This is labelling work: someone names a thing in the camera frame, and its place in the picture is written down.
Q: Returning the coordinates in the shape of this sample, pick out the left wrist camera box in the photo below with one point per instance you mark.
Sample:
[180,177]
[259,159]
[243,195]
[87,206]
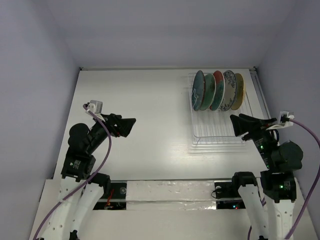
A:
[95,107]

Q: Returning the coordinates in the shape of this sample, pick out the blue white patterned plate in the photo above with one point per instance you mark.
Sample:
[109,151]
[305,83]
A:
[230,89]

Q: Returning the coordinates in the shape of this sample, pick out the light green plate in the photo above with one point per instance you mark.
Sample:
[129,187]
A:
[209,93]

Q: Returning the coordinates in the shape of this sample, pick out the dark teal plate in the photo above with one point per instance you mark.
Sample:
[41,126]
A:
[198,90]

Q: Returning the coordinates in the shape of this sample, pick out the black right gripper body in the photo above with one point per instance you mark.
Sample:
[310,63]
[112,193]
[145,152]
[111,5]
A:
[250,127]

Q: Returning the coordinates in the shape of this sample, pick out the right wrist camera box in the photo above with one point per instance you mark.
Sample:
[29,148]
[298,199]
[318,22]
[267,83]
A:
[284,120]

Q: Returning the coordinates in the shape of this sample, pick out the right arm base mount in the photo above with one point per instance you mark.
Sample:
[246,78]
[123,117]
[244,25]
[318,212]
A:
[226,197]

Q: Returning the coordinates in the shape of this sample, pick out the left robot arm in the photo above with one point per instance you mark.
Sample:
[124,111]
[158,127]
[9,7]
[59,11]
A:
[80,186]

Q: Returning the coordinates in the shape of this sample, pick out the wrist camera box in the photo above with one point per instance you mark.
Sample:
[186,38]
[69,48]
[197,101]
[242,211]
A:
[284,120]
[95,107]

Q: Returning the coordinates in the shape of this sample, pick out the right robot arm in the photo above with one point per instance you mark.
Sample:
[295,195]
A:
[270,218]

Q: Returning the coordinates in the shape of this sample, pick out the white wire dish rack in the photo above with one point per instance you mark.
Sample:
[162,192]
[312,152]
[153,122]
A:
[215,127]

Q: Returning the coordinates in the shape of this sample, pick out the red and teal plate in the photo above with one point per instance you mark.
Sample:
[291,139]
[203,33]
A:
[219,90]

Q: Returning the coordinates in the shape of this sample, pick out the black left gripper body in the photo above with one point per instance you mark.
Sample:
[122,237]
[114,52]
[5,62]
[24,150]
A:
[112,128]

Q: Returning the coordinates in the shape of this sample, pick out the white foam block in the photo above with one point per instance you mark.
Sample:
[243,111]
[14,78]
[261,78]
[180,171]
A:
[174,195]

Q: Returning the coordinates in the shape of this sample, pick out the yellow brown plate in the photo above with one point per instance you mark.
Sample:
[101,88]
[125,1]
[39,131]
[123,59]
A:
[240,92]

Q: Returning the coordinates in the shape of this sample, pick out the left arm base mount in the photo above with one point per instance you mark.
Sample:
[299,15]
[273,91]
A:
[115,199]

